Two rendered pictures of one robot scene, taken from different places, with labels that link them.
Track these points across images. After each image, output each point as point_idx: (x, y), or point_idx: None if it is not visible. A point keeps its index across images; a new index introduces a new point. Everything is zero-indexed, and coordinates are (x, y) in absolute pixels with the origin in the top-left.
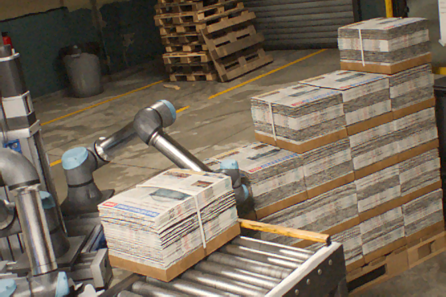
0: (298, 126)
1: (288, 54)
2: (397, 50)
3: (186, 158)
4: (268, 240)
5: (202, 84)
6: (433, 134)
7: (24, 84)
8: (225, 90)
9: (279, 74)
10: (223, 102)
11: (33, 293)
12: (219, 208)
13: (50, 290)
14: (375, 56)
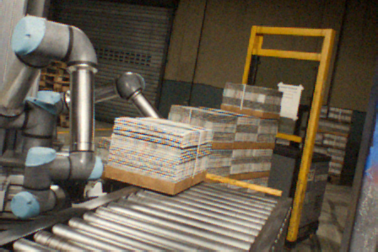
0: (212, 129)
1: (105, 124)
2: (267, 104)
3: (159, 117)
4: None
5: None
6: (268, 167)
7: (48, 13)
8: (65, 131)
9: (102, 132)
10: (65, 137)
11: (72, 166)
12: (204, 151)
13: (88, 168)
14: (252, 104)
